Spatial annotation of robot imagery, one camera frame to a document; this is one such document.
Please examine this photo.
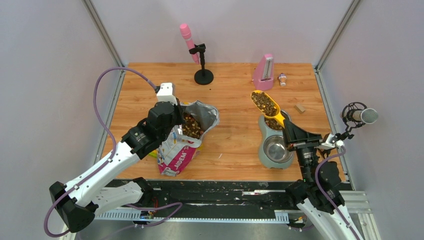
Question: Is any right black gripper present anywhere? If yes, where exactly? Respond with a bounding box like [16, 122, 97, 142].
[279, 119, 320, 183]

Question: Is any yellow plastic scoop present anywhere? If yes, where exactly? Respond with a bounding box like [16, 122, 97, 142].
[250, 90, 286, 128]

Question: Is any pet food bag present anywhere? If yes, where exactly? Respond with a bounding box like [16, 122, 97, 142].
[156, 100, 220, 177]

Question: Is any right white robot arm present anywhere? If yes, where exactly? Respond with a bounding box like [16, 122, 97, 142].
[279, 119, 363, 240]

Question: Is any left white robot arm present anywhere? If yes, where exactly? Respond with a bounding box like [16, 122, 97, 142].
[47, 101, 183, 233]

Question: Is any grey double pet bowl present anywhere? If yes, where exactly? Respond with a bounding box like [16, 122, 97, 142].
[258, 115, 294, 169]

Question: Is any wooden block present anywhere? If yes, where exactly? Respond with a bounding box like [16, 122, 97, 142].
[294, 103, 306, 114]

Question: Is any small figurine bottle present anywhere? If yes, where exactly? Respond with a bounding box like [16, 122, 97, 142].
[278, 73, 287, 87]

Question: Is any pink metronome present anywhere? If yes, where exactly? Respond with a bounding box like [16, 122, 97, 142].
[252, 53, 274, 91]

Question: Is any silver condenser microphone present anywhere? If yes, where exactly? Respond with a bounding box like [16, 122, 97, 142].
[340, 101, 379, 129]

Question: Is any black microphone stand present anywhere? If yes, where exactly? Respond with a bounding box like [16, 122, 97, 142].
[188, 43, 214, 85]

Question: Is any yellow triangular scraper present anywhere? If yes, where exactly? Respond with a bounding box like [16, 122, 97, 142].
[148, 150, 158, 158]

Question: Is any pink microphone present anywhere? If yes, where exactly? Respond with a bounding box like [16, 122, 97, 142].
[179, 23, 200, 64]

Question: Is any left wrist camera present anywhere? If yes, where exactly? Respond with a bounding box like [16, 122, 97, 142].
[155, 82, 178, 105]

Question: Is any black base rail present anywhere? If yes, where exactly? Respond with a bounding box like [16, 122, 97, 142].
[99, 178, 332, 223]

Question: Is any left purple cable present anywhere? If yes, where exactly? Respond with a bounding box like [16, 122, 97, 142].
[43, 66, 184, 240]

